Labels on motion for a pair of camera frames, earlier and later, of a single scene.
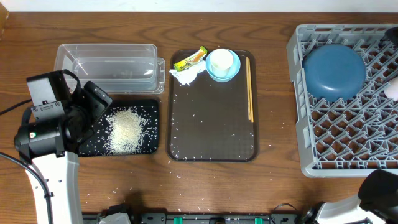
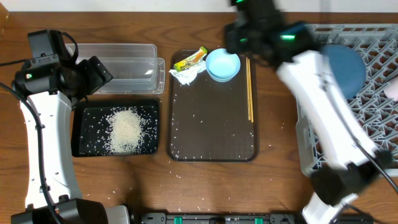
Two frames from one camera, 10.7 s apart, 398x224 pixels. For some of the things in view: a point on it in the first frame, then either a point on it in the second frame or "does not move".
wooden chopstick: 249,104 does not move
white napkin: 186,76 does not move
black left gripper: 97,106 -> 97,77
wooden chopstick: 250,88 does not move
